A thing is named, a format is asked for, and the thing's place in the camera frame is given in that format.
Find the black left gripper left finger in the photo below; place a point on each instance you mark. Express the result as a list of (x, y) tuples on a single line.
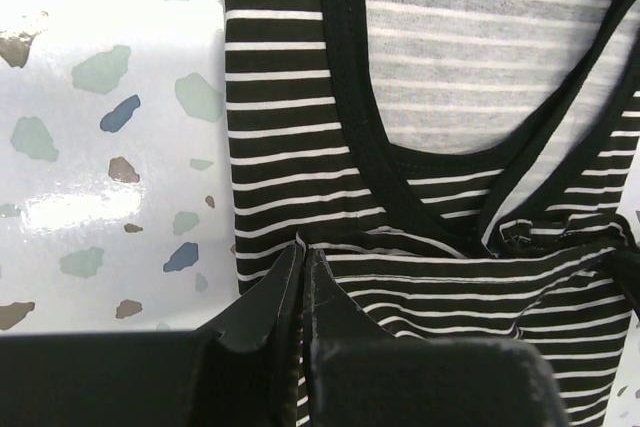
[(247, 362)]

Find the black white striped tank top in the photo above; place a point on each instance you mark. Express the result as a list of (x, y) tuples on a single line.
[(459, 165)]

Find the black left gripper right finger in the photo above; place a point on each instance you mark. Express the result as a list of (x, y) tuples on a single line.
[(351, 364)]

